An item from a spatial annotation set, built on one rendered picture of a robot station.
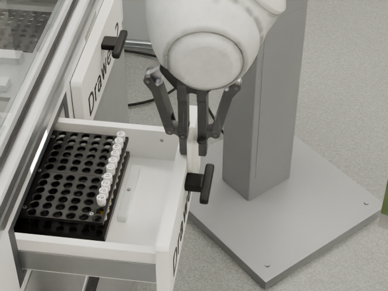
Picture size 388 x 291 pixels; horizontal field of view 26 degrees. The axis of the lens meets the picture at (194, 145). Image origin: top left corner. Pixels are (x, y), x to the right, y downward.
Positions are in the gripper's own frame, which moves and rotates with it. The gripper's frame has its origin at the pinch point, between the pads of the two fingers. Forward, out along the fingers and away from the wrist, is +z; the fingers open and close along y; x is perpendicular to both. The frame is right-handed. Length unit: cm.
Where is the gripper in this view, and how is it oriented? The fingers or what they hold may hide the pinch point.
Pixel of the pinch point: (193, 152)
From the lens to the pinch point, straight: 116.9
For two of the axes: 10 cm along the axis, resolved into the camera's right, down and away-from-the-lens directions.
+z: 0.1, 7.5, 6.6
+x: -1.4, 6.6, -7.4
